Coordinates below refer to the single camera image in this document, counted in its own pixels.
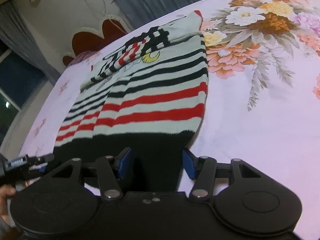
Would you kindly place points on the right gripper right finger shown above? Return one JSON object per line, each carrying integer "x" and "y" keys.
{"x": 205, "y": 170}

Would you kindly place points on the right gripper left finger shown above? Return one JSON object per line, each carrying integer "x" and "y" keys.
{"x": 70, "y": 172}

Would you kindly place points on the red black white striped sweater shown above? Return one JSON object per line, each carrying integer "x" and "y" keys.
{"x": 149, "y": 96}

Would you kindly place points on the person's left hand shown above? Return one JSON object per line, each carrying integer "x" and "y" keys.
{"x": 6, "y": 192}

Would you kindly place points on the dark window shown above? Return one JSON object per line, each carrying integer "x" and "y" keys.
{"x": 18, "y": 81}

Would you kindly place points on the pink floral bed sheet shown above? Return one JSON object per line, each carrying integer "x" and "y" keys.
{"x": 266, "y": 115}

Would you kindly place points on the purple pink pillow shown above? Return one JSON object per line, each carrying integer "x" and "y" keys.
{"x": 69, "y": 61}

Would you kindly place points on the red heart shaped headboard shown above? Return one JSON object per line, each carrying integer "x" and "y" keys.
{"x": 110, "y": 28}

